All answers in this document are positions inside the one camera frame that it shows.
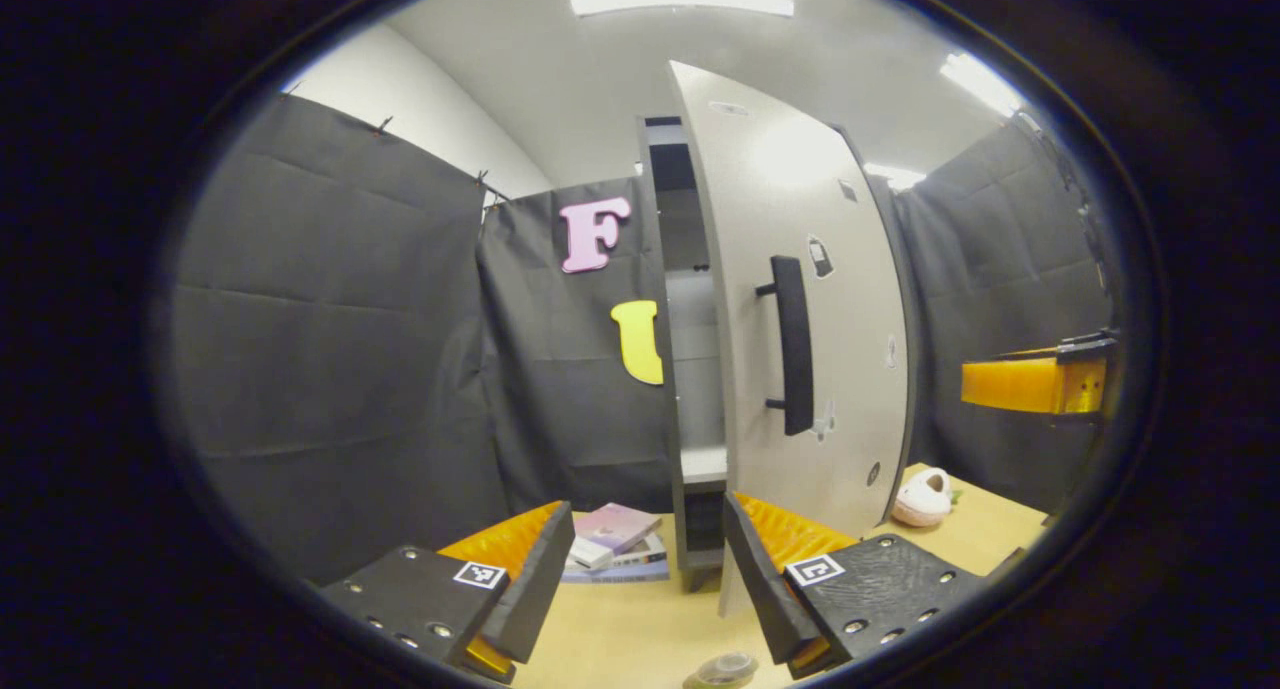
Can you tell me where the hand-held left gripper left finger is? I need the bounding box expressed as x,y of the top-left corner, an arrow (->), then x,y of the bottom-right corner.
320,500 -> 577,684

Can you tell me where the pink cover book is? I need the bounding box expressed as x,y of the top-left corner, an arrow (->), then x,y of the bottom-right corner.
572,502 -> 663,570

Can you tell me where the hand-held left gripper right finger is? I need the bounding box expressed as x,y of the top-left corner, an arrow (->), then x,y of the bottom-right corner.
720,491 -> 986,682

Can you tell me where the white spine book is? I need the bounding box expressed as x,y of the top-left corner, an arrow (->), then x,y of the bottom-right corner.
610,534 -> 668,568

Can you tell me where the grey cabinet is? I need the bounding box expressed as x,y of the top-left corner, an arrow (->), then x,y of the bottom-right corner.
635,116 -> 923,592

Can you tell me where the black backdrop cloth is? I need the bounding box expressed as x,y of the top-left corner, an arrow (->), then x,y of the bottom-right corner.
165,94 -> 1121,585

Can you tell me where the pink plush toy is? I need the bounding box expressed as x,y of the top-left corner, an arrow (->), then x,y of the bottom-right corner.
891,466 -> 963,529

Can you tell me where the blue cover book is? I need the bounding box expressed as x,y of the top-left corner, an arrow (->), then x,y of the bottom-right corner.
563,559 -> 671,584

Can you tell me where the black door handle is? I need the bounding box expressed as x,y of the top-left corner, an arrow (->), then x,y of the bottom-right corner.
755,256 -> 816,437

